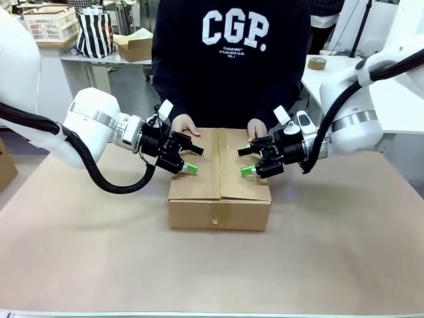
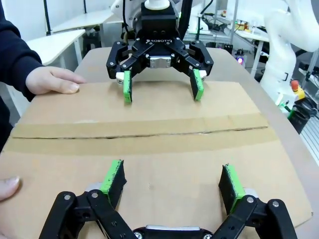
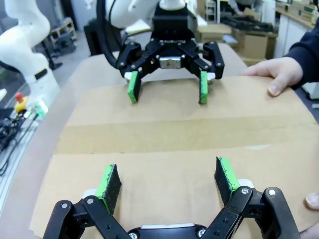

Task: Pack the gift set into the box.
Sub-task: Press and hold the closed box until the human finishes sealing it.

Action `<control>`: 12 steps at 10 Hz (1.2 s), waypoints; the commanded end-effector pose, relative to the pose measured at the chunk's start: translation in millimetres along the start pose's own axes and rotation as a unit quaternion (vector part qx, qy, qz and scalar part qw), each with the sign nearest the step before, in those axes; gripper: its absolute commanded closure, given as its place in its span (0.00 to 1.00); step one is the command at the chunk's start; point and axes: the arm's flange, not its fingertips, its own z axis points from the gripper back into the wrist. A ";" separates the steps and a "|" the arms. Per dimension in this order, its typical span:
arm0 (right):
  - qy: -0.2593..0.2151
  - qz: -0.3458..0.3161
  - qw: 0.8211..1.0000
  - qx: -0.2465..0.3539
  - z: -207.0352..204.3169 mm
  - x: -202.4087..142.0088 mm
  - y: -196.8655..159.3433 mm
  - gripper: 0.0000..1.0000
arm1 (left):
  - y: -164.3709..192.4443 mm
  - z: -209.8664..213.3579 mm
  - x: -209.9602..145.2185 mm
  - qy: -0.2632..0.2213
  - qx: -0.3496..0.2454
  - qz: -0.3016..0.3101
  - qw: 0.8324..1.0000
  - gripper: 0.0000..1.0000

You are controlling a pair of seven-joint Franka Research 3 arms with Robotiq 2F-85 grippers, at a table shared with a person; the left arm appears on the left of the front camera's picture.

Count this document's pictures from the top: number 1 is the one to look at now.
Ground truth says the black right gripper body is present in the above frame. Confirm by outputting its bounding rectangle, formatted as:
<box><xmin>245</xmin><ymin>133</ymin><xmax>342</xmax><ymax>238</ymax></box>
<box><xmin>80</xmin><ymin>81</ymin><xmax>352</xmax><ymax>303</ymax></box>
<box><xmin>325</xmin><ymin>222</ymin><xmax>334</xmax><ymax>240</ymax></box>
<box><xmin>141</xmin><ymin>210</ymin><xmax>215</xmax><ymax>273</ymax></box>
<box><xmin>256</xmin><ymin>129</ymin><xmax>308</xmax><ymax>180</ymax></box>

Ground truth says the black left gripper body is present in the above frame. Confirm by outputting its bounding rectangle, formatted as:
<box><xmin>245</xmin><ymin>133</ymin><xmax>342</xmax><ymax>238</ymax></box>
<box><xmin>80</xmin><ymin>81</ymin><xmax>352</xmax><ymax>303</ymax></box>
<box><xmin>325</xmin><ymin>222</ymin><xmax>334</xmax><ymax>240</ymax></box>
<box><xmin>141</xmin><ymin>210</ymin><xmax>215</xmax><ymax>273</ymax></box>
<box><xmin>138</xmin><ymin>124</ymin><xmax>186</xmax><ymax>174</ymax></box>

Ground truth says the large brown cardboard box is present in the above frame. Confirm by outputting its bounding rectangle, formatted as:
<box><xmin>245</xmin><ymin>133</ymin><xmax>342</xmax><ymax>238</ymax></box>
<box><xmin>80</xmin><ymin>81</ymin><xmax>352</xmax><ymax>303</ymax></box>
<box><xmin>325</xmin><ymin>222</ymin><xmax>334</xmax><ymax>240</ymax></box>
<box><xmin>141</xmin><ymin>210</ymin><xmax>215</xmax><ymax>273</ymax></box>
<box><xmin>166</xmin><ymin>128</ymin><xmax>274</xmax><ymax>233</ymax></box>

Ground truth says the person's dark sleeved right forearm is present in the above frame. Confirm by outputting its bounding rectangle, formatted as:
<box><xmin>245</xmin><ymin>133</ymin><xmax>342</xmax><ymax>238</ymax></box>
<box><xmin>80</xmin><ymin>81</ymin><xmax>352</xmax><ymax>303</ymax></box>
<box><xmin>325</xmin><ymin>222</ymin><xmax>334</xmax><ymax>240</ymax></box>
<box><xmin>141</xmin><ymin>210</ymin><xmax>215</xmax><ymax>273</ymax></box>
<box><xmin>151</xmin><ymin>75</ymin><xmax>187</xmax><ymax>124</ymax></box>

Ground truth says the person's dark sleeved left forearm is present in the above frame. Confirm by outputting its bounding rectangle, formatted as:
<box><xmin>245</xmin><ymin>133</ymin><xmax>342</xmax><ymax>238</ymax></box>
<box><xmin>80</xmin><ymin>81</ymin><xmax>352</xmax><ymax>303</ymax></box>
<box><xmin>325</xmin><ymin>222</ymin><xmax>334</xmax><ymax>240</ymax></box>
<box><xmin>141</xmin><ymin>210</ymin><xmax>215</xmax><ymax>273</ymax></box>
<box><xmin>260</xmin><ymin>85</ymin><xmax>304</xmax><ymax>129</ymax></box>

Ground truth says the small open cardboard box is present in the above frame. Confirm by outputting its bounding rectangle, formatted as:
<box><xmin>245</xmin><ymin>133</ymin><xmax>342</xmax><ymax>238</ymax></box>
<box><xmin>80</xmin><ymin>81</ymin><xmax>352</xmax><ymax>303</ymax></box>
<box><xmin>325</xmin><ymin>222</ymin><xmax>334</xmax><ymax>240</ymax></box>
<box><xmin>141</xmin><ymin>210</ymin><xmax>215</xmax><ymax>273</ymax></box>
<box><xmin>113</xmin><ymin>35</ymin><xmax>154</xmax><ymax>64</ymax></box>

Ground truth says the brown cardboard box with handhole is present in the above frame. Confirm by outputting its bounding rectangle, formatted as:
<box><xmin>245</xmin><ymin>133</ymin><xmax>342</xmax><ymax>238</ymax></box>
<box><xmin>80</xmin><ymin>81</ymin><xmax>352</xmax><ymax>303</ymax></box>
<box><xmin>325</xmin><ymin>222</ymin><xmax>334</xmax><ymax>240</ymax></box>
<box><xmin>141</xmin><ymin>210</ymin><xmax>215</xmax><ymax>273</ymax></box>
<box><xmin>0</xmin><ymin>138</ymin><xmax>19</xmax><ymax>195</ymax></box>

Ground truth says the person's left hand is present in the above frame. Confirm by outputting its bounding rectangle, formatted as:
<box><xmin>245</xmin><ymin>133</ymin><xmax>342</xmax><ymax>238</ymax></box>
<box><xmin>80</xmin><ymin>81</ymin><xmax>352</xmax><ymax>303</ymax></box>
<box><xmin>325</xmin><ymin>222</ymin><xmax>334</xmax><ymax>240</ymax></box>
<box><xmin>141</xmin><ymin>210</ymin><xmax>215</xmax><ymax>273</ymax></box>
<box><xmin>246</xmin><ymin>118</ymin><xmax>268</xmax><ymax>140</ymax></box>

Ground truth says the person's right hand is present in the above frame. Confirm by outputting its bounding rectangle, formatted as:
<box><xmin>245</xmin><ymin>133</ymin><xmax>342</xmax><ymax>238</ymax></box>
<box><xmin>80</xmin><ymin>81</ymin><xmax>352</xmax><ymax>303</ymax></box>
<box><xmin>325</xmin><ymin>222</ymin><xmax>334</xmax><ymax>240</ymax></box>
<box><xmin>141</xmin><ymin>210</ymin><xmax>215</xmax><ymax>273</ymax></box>
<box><xmin>170</xmin><ymin>114</ymin><xmax>201</xmax><ymax>138</ymax></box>

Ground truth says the person in dark sweatshirt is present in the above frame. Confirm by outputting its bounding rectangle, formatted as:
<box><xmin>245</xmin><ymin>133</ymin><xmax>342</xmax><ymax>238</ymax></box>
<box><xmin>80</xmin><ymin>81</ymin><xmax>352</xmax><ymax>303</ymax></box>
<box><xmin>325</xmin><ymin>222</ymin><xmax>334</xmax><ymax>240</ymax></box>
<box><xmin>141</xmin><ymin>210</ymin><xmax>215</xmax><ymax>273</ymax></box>
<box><xmin>150</xmin><ymin>0</ymin><xmax>313</xmax><ymax>137</ymax></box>

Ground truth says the white glossy side table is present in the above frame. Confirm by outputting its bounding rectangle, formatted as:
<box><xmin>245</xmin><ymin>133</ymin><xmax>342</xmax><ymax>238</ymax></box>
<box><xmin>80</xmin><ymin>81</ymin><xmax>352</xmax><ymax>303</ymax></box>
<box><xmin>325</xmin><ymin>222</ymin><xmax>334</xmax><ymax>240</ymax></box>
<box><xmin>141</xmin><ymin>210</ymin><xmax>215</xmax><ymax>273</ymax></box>
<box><xmin>299</xmin><ymin>54</ymin><xmax>365</xmax><ymax>104</ymax></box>

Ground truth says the brown tape roll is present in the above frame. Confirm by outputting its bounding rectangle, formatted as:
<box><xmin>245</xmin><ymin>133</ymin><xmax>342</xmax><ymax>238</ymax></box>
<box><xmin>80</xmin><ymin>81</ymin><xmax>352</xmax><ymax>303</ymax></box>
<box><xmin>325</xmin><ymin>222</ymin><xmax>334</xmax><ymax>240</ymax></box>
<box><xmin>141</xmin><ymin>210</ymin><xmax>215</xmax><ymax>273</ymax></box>
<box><xmin>307</xmin><ymin>56</ymin><xmax>327</xmax><ymax>71</ymax></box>

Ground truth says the white table with metal legs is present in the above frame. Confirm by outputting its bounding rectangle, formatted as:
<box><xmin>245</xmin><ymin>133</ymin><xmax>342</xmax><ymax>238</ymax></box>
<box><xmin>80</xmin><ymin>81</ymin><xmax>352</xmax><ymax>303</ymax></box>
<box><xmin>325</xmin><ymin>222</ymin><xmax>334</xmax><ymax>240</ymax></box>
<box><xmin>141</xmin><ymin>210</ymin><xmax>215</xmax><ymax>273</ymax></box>
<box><xmin>59</xmin><ymin>48</ymin><xmax>155</xmax><ymax>101</ymax></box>

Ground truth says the white crumpled packing sheet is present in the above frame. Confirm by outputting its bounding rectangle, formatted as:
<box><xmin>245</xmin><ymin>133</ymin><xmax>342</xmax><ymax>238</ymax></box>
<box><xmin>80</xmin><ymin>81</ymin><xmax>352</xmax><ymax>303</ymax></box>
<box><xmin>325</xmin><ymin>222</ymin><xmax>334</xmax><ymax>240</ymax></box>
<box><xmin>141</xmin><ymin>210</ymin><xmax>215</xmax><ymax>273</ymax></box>
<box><xmin>127</xmin><ymin>27</ymin><xmax>155</xmax><ymax>43</ymax></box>

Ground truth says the bystander in plaid shirt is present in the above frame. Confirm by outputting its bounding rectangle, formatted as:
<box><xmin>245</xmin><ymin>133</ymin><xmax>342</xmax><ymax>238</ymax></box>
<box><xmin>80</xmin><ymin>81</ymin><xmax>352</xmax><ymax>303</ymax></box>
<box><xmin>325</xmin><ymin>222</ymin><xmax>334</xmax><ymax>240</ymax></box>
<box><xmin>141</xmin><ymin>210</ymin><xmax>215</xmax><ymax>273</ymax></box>
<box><xmin>310</xmin><ymin>0</ymin><xmax>346</xmax><ymax>56</ymax></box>

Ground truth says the black white striped bag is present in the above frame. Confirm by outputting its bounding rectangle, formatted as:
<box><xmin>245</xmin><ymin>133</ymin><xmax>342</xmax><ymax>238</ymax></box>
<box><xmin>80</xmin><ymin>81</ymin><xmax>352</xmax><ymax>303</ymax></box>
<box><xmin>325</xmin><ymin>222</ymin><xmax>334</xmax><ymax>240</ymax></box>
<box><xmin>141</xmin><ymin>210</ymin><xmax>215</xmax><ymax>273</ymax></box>
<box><xmin>76</xmin><ymin>9</ymin><xmax>117</xmax><ymax>60</ymax></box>

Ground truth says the white cabinet with wooden top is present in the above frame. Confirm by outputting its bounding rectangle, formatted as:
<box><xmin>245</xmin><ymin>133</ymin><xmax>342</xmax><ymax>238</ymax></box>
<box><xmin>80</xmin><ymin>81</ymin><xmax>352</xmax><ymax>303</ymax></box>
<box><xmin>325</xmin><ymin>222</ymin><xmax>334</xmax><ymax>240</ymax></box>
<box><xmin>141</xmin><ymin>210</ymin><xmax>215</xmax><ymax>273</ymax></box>
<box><xmin>34</xmin><ymin>38</ymin><xmax>112</xmax><ymax>111</ymax></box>

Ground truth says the black stand pole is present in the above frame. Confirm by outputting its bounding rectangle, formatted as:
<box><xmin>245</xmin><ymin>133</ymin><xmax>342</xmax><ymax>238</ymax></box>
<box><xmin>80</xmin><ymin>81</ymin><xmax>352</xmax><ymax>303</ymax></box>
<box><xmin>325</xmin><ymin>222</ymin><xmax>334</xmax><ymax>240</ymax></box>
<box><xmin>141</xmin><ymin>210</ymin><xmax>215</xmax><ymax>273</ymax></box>
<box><xmin>352</xmin><ymin>0</ymin><xmax>374</xmax><ymax>58</ymax></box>

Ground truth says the white plastic lattice crate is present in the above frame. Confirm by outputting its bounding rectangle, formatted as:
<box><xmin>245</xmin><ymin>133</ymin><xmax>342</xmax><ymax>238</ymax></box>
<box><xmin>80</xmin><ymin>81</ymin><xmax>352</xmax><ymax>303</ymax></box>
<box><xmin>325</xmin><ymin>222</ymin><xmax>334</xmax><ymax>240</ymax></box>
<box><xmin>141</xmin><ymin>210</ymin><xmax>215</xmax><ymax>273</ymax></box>
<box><xmin>22</xmin><ymin>5</ymin><xmax>79</xmax><ymax>43</ymax></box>

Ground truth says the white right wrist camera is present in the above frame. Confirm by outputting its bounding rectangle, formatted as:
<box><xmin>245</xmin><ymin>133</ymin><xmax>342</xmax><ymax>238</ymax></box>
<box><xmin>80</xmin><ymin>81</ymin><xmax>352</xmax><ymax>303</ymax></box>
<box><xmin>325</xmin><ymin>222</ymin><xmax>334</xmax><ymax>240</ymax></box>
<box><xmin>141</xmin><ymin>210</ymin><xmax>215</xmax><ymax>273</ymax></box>
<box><xmin>272</xmin><ymin>104</ymin><xmax>291</xmax><ymax>127</ymax></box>

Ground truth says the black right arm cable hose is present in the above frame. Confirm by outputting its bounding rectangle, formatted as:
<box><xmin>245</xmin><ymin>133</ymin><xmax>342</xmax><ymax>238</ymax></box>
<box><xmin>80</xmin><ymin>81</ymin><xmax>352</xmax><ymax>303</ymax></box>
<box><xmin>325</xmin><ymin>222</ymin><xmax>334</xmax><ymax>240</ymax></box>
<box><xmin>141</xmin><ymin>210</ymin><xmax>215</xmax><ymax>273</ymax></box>
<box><xmin>299</xmin><ymin>48</ymin><xmax>424</xmax><ymax>176</ymax></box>

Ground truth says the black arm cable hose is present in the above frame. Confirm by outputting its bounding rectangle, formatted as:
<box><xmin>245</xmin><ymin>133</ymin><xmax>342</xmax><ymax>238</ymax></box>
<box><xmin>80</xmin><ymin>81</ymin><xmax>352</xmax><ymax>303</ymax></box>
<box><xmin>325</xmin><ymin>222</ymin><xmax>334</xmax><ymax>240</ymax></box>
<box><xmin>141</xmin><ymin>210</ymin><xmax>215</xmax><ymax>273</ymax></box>
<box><xmin>299</xmin><ymin>48</ymin><xmax>424</xmax><ymax>176</ymax></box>
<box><xmin>0</xmin><ymin>101</ymin><xmax>157</xmax><ymax>195</ymax></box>

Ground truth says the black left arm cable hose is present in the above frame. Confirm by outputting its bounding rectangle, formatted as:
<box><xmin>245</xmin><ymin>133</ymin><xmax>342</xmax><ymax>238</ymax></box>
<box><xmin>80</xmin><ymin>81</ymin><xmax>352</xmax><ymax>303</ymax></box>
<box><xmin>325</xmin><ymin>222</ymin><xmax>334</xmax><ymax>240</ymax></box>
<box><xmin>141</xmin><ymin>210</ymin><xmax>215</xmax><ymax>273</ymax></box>
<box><xmin>0</xmin><ymin>101</ymin><xmax>157</xmax><ymax>195</ymax></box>

